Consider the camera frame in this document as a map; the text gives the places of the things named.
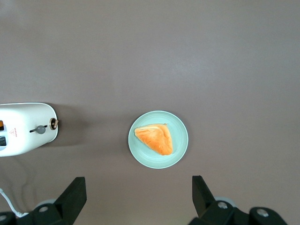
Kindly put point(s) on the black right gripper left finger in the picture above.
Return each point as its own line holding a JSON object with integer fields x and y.
{"x": 68, "y": 204}

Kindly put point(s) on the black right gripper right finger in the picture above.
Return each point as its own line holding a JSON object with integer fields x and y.
{"x": 206, "y": 206}

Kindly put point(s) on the grey toaster lever knob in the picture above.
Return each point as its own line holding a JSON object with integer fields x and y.
{"x": 41, "y": 129}

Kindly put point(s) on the bronze toaster dial knob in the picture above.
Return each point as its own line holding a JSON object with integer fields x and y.
{"x": 53, "y": 123}

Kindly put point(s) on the white two-slot toaster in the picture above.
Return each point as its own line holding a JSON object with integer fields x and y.
{"x": 21, "y": 117}

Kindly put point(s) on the pale green round plate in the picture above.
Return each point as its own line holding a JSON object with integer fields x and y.
{"x": 140, "y": 154}

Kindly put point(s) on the triangular golden bread piece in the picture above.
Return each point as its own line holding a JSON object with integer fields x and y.
{"x": 154, "y": 139}

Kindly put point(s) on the toast slice with orange crust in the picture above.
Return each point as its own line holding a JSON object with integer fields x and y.
{"x": 1, "y": 125}

